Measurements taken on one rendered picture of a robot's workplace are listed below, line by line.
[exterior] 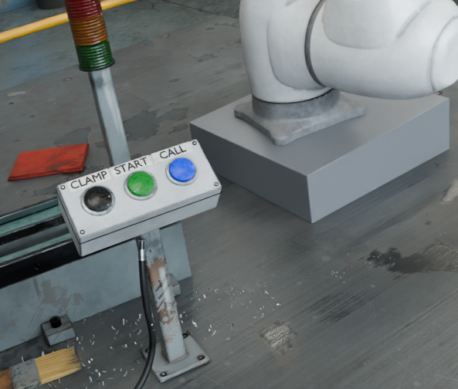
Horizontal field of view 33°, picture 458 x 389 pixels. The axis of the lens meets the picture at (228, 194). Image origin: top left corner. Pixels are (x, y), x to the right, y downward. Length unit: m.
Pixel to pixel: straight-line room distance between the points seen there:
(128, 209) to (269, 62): 0.51
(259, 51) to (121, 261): 0.42
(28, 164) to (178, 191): 0.79
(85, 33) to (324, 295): 0.60
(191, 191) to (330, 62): 0.41
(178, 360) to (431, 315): 0.33
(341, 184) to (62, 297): 0.48
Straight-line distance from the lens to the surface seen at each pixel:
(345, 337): 1.00
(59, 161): 1.57
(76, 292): 1.09
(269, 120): 1.32
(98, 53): 1.34
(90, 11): 1.32
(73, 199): 0.84
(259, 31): 1.26
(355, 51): 1.15
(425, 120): 1.36
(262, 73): 1.29
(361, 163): 1.26
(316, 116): 1.31
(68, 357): 1.05
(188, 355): 1.00
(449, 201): 1.27
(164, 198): 0.84
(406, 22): 1.12
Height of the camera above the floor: 1.45
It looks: 29 degrees down
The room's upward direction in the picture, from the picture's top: 9 degrees counter-clockwise
